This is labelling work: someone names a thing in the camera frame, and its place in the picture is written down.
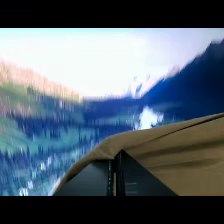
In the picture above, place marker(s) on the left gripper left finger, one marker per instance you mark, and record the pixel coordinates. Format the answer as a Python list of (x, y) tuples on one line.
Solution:
[(93, 181)]

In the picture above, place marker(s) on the brown garment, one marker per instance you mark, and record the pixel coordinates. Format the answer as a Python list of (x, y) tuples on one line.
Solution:
[(176, 150)]

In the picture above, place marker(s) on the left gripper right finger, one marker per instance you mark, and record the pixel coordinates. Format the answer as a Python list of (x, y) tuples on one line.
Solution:
[(136, 181)]

